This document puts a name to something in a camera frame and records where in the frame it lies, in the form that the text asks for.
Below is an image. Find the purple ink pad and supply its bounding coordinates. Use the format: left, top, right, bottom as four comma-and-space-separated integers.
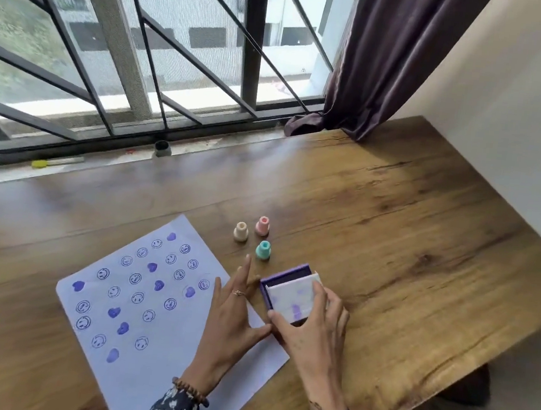
257, 259, 314, 316

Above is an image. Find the pink stamp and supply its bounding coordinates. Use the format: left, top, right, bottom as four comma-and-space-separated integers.
253, 214, 273, 238

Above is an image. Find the person's right hand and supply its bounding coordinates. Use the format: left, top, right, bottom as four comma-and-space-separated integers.
257, 275, 362, 410

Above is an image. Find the black metal window grille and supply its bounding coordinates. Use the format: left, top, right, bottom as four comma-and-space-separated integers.
0, 0, 360, 208

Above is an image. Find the yellow marker pen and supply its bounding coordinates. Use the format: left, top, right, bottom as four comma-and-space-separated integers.
31, 152, 85, 174

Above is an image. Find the person's left hand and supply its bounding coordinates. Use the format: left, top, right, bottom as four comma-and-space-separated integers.
181, 248, 280, 401

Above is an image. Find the beige stamp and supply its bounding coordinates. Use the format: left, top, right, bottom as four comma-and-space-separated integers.
231, 221, 251, 245

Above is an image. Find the white paper sheet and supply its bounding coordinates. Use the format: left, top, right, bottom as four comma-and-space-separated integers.
42, 201, 304, 410

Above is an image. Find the clear ink pad lid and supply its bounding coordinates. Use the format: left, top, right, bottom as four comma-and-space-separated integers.
263, 267, 335, 330

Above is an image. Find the teal green stamp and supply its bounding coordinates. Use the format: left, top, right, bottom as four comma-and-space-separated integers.
253, 239, 274, 263

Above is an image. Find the small black cylinder cap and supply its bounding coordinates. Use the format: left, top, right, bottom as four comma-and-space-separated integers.
151, 139, 174, 160

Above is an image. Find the dark brown curtain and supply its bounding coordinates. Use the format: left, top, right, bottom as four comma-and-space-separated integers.
282, 0, 495, 158

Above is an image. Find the brown bead bracelet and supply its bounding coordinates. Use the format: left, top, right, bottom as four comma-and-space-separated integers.
169, 376, 213, 409

